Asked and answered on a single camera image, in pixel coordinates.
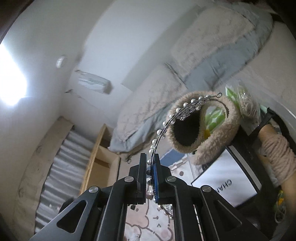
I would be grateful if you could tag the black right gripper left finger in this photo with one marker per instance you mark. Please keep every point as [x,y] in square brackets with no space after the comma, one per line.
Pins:
[99,214]

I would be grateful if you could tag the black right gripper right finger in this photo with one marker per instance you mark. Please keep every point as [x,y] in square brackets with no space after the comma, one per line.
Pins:
[199,213]

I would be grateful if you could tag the hand in beige sleeve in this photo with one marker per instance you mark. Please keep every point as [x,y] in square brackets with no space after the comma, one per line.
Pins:
[279,153]

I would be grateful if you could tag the cartoon bear blue blanket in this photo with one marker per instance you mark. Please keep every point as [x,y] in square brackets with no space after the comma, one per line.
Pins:
[149,221]

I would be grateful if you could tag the wooden bedside shelf unit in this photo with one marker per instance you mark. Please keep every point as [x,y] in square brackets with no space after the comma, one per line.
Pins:
[103,165]

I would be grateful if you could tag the grey window curtain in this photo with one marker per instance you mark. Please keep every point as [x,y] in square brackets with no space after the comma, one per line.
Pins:
[64,178]

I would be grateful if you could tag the white paper shopping bag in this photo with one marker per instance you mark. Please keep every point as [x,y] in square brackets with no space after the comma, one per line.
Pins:
[231,177]

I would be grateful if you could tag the green white packet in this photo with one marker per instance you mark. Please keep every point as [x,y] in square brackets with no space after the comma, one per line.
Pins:
[215,116]

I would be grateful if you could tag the beige quilted pillow left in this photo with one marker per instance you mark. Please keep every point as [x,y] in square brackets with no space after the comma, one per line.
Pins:
[160,88]

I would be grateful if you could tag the beige quilted pillow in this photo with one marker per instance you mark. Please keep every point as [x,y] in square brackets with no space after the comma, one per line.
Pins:
[214,28]
[160,88]

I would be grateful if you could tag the round ceiling light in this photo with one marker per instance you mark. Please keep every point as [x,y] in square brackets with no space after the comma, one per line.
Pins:
[62,60]

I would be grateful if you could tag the beige quilted pillow right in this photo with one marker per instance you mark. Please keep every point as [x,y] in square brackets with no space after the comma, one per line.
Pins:
[214,28]

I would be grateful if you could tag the white wall air conditioner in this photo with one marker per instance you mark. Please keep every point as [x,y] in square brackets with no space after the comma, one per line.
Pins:
[94,82]

